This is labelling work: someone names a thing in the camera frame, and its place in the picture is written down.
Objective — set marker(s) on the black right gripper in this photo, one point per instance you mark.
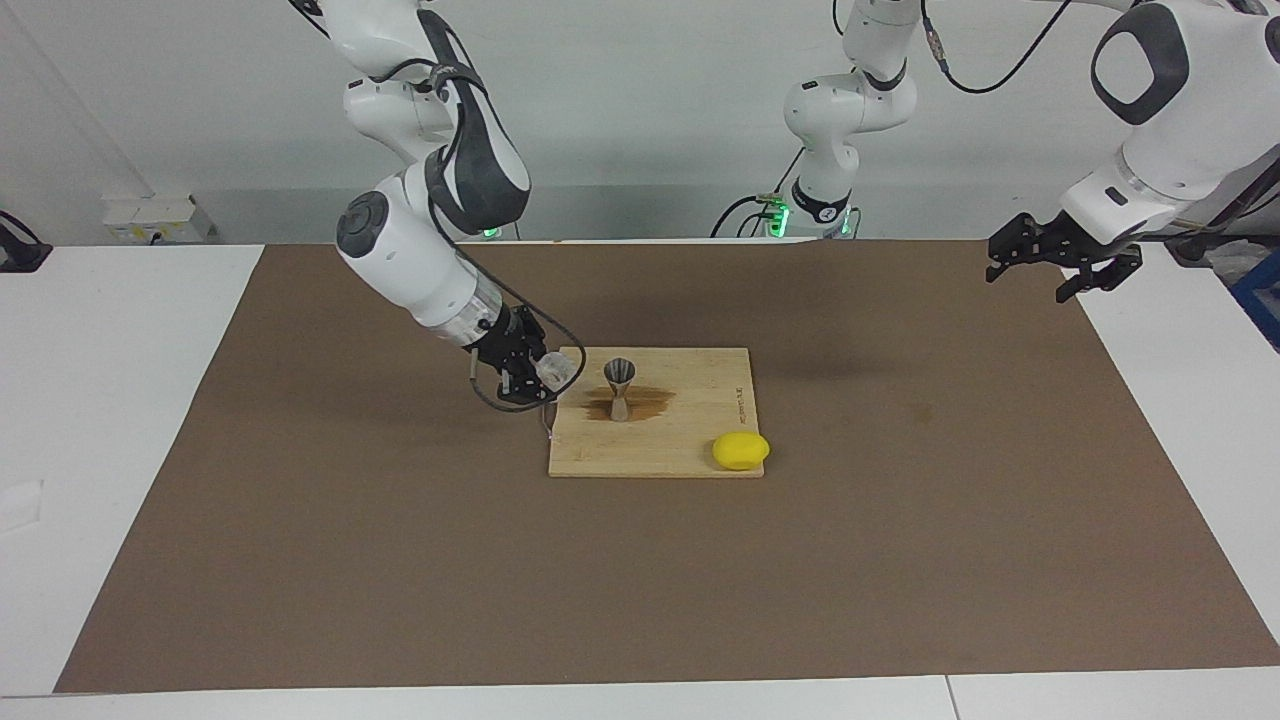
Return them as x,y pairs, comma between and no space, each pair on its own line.
505,350

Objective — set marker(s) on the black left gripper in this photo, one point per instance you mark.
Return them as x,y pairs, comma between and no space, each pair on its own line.
1075,242

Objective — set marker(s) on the clear glass cup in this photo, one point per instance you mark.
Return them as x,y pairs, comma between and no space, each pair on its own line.
558,370

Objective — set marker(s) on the steel double jigger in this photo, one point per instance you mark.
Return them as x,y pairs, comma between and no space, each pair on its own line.
620,372

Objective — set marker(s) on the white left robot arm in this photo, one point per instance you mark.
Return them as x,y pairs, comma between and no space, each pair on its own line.
1180,130

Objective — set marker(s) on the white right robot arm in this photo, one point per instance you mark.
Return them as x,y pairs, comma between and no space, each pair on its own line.
400,250

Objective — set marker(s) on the black tripod stand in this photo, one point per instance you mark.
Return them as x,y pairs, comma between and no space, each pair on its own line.
1210,250

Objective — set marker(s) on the bamboo cutting board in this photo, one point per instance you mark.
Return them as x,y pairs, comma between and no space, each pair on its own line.
680,440

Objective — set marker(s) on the yellow lemon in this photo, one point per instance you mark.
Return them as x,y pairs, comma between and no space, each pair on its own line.
740,451

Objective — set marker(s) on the brown table mat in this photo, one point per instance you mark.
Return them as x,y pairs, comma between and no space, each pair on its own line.
640,580

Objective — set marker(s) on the white paper label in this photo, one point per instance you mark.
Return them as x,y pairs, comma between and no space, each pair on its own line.
20,505

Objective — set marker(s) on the white wall socket box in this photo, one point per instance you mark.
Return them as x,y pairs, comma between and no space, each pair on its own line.
150,220

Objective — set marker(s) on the black clamp mount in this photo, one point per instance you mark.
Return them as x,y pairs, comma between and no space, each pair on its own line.
20,250

